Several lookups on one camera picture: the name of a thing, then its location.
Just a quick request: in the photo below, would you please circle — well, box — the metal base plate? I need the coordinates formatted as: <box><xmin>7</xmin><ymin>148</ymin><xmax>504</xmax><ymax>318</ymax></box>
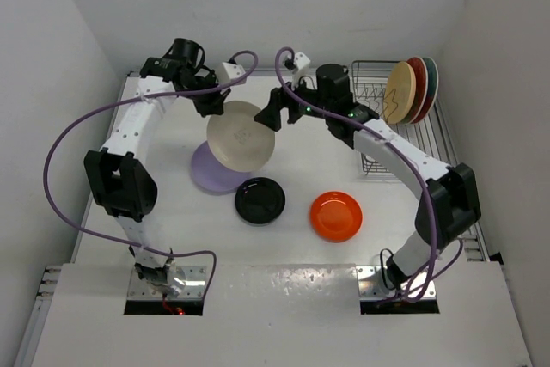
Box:
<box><xmin>355</xmin><ymin>264</ymin><xmax>438</xmax><ymax>301</ymax></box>
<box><xmin>126</xmin><ymin>266</ymin><xmax>207</xmax><ymax>302</ymax></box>

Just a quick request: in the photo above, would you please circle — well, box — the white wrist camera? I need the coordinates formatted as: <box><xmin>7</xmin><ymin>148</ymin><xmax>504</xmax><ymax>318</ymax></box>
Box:
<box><xmin>283</xmin><ymin>52</ymin><xmax>311</xmax><ymax>89</ymax></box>
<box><xmin>215</xmin><ymin>62</ymin><xmax>246</xmax><ymax>85</ymax></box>

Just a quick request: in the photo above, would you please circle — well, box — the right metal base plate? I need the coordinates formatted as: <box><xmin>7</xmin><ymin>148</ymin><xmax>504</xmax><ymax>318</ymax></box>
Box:
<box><xmin>355</xmin><ymin>264</ymin><xmax>438</xmax><ymax>301</ymax></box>

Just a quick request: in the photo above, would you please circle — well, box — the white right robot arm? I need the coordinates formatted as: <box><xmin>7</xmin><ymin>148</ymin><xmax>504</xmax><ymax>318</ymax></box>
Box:
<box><xmin>255</xmin><ymin>64</ymin><xmax>481</xmax><ymax>301</ymax></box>

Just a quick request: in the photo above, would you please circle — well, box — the yellow plate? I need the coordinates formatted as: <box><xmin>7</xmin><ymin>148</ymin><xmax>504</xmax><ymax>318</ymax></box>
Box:
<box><xmin>382</xmin><ymin>61</ymin><xmax>416</xmax><ymax>125</ymax></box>

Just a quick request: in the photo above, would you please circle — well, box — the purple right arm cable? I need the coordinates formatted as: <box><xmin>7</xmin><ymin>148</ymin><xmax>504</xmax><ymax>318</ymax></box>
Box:
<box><xmin>274</xmin><ymin>46</ymin><xmax>465</xmax><ymax>303</ymax></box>

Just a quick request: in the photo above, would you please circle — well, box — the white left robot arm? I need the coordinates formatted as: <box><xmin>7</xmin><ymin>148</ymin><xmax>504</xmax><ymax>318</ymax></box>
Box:
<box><xmin>84</xmin><ymin>38</ymin><xmax>217</xmax><ymax>297</ymax></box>

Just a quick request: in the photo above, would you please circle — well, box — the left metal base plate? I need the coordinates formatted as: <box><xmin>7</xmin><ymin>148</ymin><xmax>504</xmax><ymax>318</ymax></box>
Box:
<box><xmin>126</xmin><ymin>266</ymin><xmax>207</xmax><ymax>302</ymax></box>

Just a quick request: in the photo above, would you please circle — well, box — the red teal floral plate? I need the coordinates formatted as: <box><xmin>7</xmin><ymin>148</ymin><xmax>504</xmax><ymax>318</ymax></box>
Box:
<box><xmin>405</xmin><ymin>57</ymin><xmax>428</xmax><ymax>124</ymax></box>
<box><xmin>423</xmin><ymin>57</ymin><xmax>439</xmax><ymax>117</ymax></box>

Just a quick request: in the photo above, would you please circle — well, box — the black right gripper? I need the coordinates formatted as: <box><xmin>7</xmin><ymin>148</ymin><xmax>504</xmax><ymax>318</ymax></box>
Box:
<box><xmin>257</xmin><ymin>69</ymin><xmax>333</xmax><ymax>130</ymax></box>

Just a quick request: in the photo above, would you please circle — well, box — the purple plate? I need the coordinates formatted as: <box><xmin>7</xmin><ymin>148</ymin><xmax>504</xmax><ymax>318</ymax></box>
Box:
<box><xmin>190</xmin><ymin>141</ymin><xmax>250</xmax><ymax>194</ymax></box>

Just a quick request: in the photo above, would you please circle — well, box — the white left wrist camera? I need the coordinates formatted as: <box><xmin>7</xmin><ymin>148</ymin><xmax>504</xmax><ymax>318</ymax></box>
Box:
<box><xmin>215</xmin><ymin>62</ymin><xmax>246</xmax><ymax>85</ymax></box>

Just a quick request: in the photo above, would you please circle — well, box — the orange plate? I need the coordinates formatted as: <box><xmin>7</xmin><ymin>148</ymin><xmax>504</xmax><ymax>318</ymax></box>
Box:
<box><xmin>309</xmin><ymin>191</ymin><xmax>364</xmax><ymax>243</ymax></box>

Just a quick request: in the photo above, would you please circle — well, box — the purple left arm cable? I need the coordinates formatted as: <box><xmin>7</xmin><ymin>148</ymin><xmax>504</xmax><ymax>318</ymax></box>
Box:
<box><xmin>42</xmin><ymin>49</ymin><xmax>260</xmax><ymax>295</ymax></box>

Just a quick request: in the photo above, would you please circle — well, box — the black plate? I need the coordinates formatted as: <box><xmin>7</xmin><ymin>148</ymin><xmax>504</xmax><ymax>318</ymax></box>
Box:
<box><xmin>234</xmin><ymin>177</ymin><xmax>286</xmax><ymax>226</ymax></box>

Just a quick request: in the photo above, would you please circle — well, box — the cream bear plate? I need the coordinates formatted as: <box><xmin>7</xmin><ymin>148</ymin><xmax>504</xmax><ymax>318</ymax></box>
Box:
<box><xmin>206</xmin><ymin>101</ymin><xmax>275</xmax><ymax>173</ymax></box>

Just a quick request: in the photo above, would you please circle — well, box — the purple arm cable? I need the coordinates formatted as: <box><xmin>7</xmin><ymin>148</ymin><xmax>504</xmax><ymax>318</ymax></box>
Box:
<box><xmin>42</xmin><ymin>49</ymin><xmax>260</xmax><ymax>295</ymax></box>
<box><xmin>274</xmin><ymin>46</ymin><xmax>465</xmax><ymax>303</ymax></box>

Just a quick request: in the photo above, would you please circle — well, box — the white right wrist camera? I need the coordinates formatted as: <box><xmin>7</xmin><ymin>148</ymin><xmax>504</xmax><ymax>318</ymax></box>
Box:
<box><xmin>283</xmin><ymin>52</ymin><xmax>311</xmax><ymax>89</ymax></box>

